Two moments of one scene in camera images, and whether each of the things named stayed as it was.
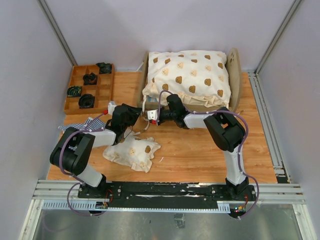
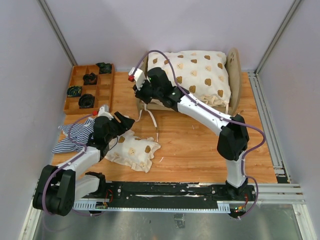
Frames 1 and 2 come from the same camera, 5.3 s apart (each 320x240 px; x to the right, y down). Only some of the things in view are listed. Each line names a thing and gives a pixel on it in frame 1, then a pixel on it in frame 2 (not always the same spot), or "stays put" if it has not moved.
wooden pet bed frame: x=234 y=74 stays put
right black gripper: x=160 y=121 → x=139 y=94
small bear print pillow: x=137 y=152 stays put
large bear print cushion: x=201 y=78 stays put
